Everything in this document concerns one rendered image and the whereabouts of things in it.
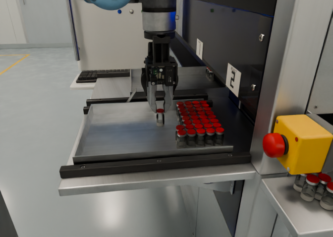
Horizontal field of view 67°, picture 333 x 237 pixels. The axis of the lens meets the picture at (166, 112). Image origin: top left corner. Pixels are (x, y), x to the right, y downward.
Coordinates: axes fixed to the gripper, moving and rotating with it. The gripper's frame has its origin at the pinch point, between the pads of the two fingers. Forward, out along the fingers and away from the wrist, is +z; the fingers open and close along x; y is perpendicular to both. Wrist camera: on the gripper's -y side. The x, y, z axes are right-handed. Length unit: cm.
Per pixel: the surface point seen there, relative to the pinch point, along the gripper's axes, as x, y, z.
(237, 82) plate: 17.8, 7.1, -8.8
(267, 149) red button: 14.5, 29.9, -5.7
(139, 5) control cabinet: -3, -78, -20
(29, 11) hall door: -221, -530, 17
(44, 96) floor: -122, -243, 93
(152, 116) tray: -1.7, -4.6, 5.3
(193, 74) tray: 18.4, -41.9, 5.3
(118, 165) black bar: -10.4, 19.3, 3.5
